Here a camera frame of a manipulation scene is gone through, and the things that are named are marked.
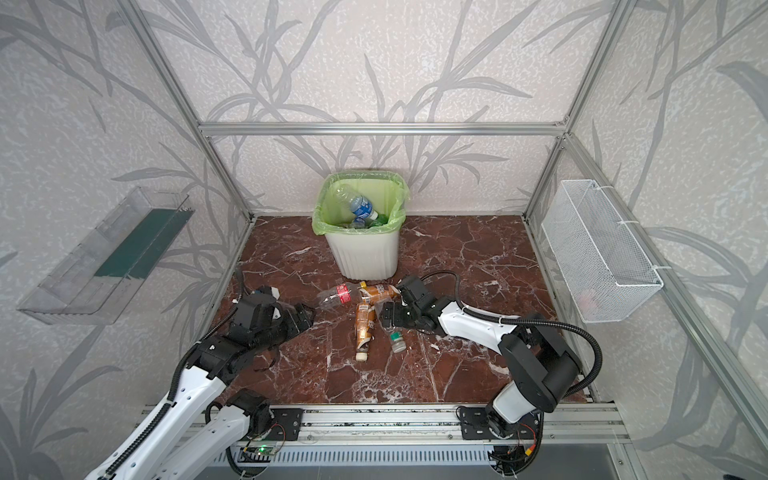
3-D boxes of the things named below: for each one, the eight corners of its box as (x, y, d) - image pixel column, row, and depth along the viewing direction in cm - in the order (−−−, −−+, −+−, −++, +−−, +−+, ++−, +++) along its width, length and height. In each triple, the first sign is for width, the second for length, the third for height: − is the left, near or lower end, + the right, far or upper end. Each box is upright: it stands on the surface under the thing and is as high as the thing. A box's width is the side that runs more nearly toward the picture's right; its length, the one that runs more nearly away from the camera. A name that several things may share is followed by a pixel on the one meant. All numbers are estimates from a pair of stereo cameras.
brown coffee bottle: (353, 360, 86) (351, 353, 82) (358, 311, 96) (356, 303, 92) (372, 360, 86) (371, 353, 82) (376, 311, 96) (374, 303, 92)
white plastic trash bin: (342, 291, 101) (324, 235, 78) (343, 281, 103) (326, 224, 81) (398, 292, 101) (397, 235, 78) (398, 281, 103) (397, 224, 81)
